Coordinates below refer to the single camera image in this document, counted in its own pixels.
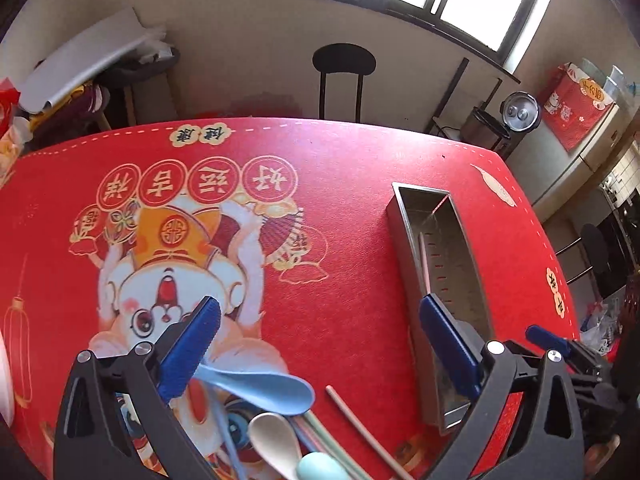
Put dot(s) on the black windowsill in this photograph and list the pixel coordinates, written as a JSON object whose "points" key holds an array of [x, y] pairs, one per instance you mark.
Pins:
{"points": [[400, 10]]}

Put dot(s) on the blue spoon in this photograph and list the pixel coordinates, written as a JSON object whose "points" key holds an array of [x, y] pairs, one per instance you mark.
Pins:
{"points": [[270, 390]]}

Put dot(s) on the red printed table mat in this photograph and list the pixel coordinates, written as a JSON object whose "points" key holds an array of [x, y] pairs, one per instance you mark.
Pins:
{"points": [[350, 260]]}

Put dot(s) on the red snack bag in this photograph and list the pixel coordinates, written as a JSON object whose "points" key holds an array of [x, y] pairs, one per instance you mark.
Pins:
{"points": [[9, 100]]}

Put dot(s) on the cream spoon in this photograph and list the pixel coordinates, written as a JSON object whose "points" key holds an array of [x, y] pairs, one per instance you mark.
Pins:
{"points": [[272, 440]]}

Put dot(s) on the white rolled board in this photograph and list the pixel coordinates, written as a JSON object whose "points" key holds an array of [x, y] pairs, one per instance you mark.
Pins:
{"points": [[85, 60]]}

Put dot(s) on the black round-back chair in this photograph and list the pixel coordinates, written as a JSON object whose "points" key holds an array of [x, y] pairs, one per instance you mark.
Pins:
{"points": [[344, 57], [592, 240]]}

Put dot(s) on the person's right hand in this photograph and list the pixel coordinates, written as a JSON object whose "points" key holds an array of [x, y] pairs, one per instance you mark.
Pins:
{"points": [[600, 457]]}

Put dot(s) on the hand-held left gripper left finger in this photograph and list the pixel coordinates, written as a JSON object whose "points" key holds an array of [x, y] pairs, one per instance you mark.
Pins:
{"points": [[195, 340]]}

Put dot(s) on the red gift bag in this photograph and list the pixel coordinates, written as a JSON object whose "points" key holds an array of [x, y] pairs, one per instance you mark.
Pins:
{"points": [[570, 110]]}

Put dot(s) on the blue chopstick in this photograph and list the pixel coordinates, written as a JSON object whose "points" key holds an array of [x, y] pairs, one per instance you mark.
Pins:
{"points": [[227, 430]]}

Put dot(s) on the black metal frame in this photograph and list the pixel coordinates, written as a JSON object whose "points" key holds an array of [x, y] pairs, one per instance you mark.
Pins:
{"points": [[452, 91]]}

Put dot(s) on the stainless steel utensil tray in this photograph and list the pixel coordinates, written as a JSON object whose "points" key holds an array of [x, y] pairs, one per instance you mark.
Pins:
{"points": [[442, 235]]}

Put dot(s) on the teal spoon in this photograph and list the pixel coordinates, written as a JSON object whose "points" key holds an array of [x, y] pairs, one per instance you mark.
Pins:
{"points": [[317, 467]]}

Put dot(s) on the silver rice cooker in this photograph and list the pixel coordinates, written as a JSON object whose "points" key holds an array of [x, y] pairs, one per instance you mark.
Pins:
{"points": [[520, 112]]}

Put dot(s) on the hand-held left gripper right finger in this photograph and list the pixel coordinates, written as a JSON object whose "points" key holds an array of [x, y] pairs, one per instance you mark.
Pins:
{"points": [[447, 345]]}

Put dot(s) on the white bowl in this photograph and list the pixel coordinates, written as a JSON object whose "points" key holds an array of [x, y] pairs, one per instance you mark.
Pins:
{"points": [[5, 375]]}

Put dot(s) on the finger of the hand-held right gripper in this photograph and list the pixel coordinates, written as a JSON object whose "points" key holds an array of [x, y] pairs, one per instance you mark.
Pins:
{"points": [[547, 337]]}

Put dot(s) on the pink chopstick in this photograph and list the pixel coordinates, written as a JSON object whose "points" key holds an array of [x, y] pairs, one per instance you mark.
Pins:
{"points": [[360, 425], [425, 265]]}

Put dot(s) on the dark red clothing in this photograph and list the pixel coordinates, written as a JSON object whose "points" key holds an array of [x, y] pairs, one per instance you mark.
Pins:
{"points": [[85, 102]]}

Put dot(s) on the clear plastic bag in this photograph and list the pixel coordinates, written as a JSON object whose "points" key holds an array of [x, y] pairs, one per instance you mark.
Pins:
{"points": [[602, 322]]}

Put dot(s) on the black stool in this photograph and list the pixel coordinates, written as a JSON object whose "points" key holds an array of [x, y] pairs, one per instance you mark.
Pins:
{"points": [[130, 72]]}

